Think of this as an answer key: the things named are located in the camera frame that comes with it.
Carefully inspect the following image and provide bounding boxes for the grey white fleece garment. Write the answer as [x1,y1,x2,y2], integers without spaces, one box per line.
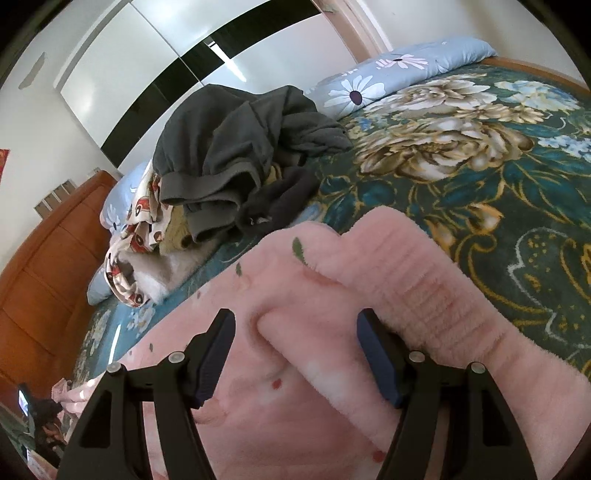
[118,234,225,304]

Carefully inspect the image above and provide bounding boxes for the light blue daisy quilt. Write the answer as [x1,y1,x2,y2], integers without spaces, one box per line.
[304,37,497,120]

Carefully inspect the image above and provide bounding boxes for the teal floral bed blanket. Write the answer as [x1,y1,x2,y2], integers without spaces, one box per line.
[68,62,591,402]

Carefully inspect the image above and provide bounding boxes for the pink fleece garment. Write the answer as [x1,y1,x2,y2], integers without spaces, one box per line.
[51,205,591,480]

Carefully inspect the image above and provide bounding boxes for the white red car print garment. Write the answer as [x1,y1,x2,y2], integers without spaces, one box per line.
[103,160,172,308]

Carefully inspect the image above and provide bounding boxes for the black garment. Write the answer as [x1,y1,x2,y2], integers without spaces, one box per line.
[235,167,320,236]

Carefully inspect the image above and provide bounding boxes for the dark grey sweatshirt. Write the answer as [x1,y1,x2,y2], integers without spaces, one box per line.
[151,83,355,244]

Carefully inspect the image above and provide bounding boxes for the red wall decoration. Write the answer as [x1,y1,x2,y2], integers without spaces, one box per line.
[0,149,10,180]

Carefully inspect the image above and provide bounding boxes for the white black wardrobe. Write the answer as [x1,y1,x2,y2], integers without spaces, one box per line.
[55,1,356,173]

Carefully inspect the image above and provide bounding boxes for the wooden headboard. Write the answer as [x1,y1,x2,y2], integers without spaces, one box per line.
[1,171,116,412]

